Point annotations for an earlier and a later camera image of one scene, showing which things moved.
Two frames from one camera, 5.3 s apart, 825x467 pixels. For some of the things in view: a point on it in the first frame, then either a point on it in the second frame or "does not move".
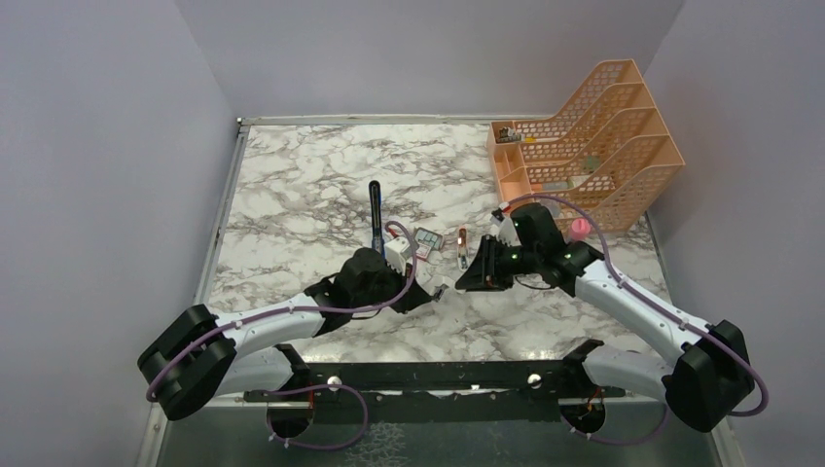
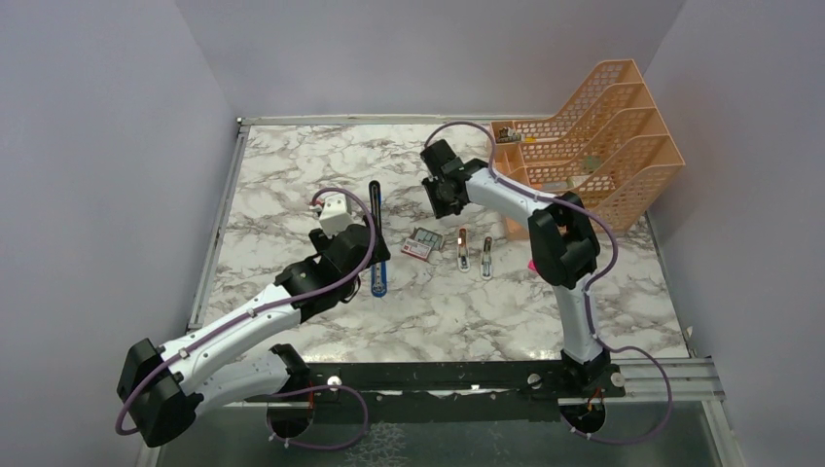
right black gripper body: (524, 259) -> (440, 203)
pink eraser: (462, 248) does not move
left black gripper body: (388, 286) -> (322, 241)
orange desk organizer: (604, 159) does not move
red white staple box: (422, 250) does not move
